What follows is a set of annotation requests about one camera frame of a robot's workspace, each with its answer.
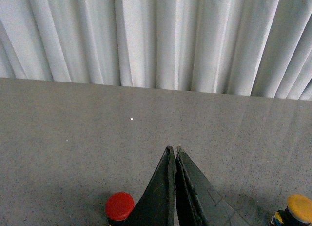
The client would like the white pleated curtain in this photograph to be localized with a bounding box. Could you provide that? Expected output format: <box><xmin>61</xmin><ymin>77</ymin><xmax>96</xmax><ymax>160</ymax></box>
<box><xmin>0</xmin><ymin>0</ymin><xmax>312</xmax><ymax>100</ymax></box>

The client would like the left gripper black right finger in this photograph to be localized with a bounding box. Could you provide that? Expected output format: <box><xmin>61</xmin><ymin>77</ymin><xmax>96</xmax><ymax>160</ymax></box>
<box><xmin>175</xmin><ymin>146</ymin><xmax>249</xmax><ymax>226</ymax></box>

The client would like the red push button switch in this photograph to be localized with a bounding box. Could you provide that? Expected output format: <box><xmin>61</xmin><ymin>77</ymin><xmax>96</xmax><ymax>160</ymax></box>
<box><xmin>105</xmin><ymin>192</ymin><xmax>135</xmax><ymax>226</ymax></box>

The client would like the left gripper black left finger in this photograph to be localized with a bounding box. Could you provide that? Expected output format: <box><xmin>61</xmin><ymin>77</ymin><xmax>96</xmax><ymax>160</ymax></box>
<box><xmin>126</xmin><ymin>146</ymin><xmax>176</xmax><ymax>226</ymax></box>

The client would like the yellow push button switch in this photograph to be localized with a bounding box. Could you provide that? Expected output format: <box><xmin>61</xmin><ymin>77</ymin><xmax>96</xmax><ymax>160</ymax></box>
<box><xmin>270</xmin><ymin>194</ymin><xmax>312</xmax><ymax>226</ymax></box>

